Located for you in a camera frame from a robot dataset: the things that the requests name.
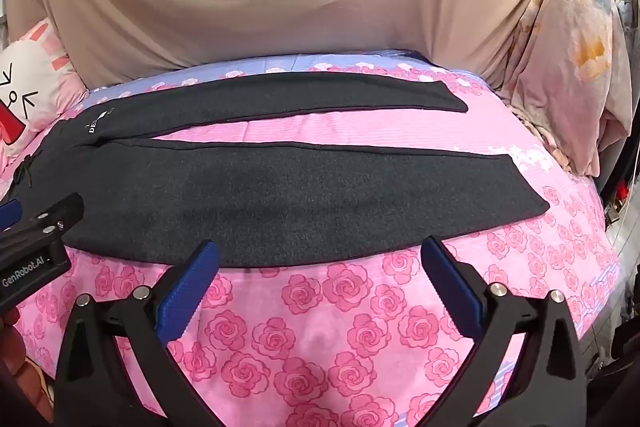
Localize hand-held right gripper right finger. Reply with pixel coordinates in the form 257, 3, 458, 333
421, 236, 588, 427

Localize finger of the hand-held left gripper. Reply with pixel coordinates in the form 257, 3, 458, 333
0, 193, 85, 249
0, 199, 24, 228

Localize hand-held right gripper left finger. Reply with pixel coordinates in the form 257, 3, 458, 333
54, 239, 221, 427

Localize dark grey pants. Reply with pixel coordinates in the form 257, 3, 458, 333
7, 72, 551, 269

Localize pink rose print bedsheet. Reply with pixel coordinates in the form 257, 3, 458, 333
0, 49, 626, 427

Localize white pink cartoon pillow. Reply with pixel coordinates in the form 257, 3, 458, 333
0, 18, 91, 158

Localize cream patterned pillow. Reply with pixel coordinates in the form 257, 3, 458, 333
492, 0, 633, 178

